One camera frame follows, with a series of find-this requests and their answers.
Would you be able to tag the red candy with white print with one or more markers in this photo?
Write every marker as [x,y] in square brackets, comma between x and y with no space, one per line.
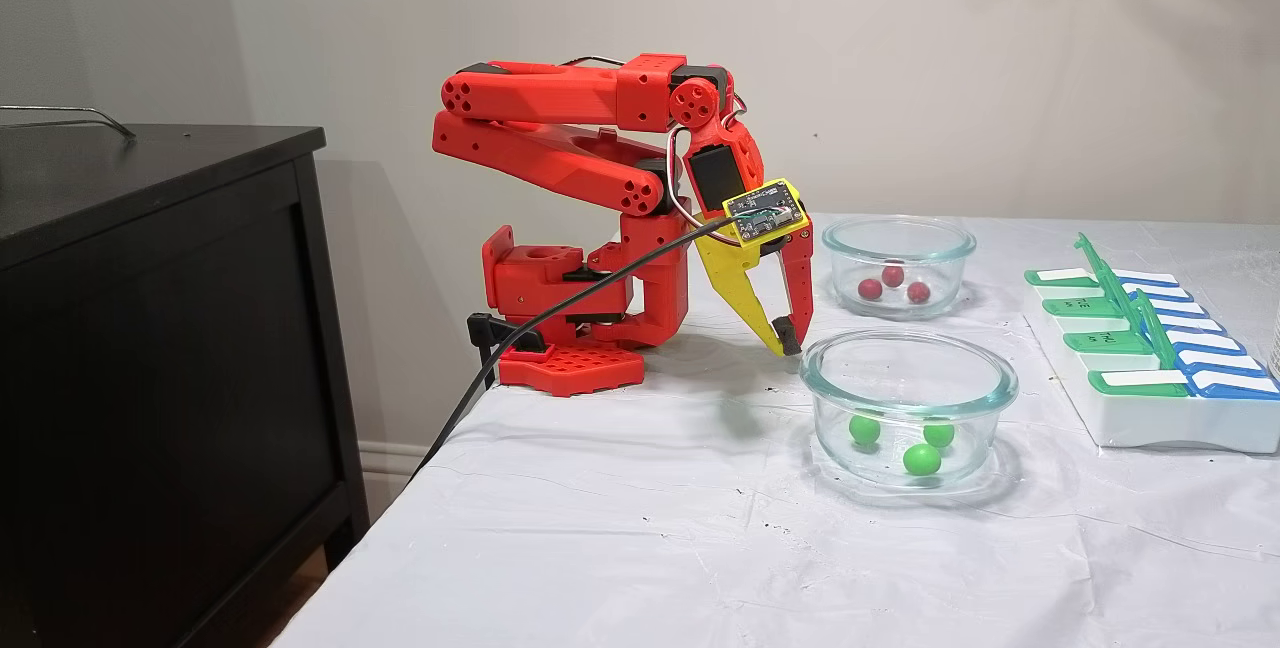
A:
[870,289]

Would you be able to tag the red round candy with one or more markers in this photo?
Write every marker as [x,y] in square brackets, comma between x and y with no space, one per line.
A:
[918,292]
[892,275]

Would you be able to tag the clear glass bowl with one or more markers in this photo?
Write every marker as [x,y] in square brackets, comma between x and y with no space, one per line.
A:
[850,258]
[990,398]

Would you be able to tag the green round candy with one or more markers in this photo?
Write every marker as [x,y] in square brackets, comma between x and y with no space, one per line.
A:
[921,459]
[938,433]
[864,429]

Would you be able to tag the black table clamp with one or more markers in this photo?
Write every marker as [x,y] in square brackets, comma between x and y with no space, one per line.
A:
[490,333]

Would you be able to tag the white tablecloth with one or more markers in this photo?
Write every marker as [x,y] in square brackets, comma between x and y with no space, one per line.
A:
[650,548]

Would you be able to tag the white weekly pill organizer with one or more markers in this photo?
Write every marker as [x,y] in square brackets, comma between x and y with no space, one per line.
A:
[1150,418]

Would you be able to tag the black wooden cabinet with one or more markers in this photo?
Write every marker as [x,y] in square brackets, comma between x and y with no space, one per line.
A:
[150,378]

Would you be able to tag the black camera circuit board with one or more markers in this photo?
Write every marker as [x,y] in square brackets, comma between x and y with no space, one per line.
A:
[762,210]

